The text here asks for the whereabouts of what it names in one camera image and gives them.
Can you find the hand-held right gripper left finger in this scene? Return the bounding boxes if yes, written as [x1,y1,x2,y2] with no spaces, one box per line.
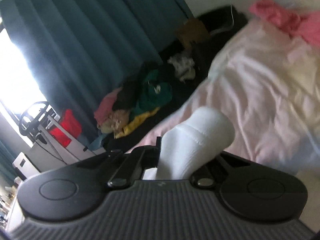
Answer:
[72,136,161,188]

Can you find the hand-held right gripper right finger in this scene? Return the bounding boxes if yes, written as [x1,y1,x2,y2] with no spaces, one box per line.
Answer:
[189,151,253,188]

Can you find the white sweatshirt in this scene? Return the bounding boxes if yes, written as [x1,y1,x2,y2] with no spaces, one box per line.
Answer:
[144,107,235,180]

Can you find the pile of coloured clothes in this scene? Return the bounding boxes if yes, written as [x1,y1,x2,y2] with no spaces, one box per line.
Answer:
[100,5,248,157]

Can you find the yellow cloth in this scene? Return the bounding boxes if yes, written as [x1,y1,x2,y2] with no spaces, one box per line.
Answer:
[122,107,161,138]

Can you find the beige floral cloth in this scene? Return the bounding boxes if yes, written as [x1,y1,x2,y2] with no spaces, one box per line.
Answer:
[101,110,131,133]

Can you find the light blue cloth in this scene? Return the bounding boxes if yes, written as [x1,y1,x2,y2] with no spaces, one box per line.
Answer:
[89,132,107,152]

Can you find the green cloth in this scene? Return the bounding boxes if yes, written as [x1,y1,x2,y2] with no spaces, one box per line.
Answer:
[132,70,173,117]

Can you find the pastel pink bed blanket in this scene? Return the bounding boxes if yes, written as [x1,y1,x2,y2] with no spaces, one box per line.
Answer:
[125,12,320,188]

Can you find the red bag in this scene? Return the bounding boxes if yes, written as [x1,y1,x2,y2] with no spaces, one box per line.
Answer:
[49,109,82,147]

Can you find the white patterned cloth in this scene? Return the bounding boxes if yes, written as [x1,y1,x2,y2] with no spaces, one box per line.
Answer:
[167,52,197,82]

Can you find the white air purifier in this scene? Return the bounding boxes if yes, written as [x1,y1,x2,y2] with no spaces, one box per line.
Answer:
[12,152,41,179]

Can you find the wide teal curtain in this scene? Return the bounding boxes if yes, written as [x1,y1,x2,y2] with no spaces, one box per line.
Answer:
[0,0,192,143]

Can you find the exercise bike with red bag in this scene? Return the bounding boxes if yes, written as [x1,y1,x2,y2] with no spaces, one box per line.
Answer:
[19,101,60,142]

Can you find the narrow teal curtain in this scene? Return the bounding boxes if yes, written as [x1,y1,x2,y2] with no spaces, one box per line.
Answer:
[0,140,15,187]

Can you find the white dressing desk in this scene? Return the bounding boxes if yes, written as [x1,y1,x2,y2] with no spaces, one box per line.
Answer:
[0,180,25,233]

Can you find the group of cosmetic bottles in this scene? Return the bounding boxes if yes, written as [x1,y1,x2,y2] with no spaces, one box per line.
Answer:
[0,184,15,220]

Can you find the window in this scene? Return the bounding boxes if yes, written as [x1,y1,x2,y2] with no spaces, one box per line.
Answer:
[0,27,49,148]

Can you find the pink fluffy cloth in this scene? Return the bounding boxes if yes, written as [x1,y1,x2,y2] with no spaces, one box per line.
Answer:
[249,0,320,46]

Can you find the white cable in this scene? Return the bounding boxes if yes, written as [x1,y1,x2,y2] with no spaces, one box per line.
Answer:
[210,4,235,34]

